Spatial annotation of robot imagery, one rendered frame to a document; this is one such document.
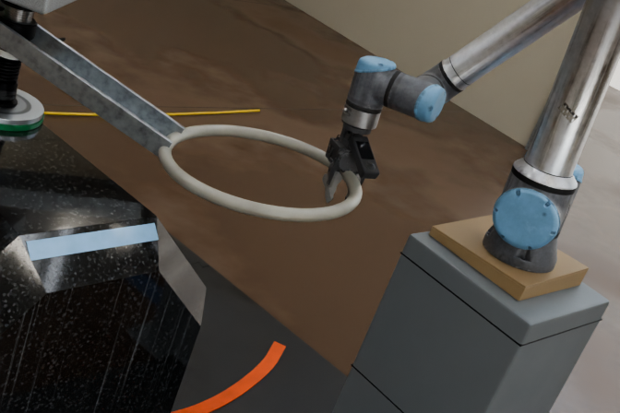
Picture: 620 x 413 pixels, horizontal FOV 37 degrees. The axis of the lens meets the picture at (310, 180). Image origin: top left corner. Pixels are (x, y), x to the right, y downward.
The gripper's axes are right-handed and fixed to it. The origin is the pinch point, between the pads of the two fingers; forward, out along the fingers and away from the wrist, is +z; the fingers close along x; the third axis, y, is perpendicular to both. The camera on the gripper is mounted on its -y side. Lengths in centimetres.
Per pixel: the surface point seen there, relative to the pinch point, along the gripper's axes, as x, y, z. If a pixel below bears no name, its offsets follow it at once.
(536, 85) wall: -320, 323, 54
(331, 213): 14.6, -23.2, -7.9
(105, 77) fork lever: 57, 25, -16
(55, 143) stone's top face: 67, 19, 0
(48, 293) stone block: 74, -30, 10
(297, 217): 23.4, -24.8, -7.4
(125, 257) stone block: 57, -20, 7
